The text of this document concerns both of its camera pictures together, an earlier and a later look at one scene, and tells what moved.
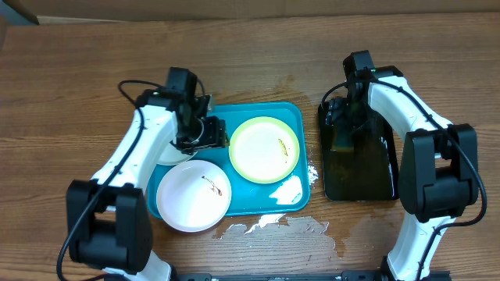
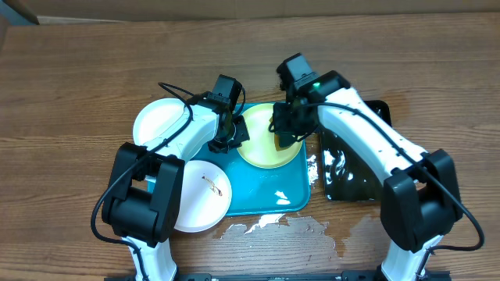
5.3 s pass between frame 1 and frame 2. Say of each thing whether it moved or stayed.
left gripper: moved
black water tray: stayed
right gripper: moved
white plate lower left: stayed
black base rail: stayed
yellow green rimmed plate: moved
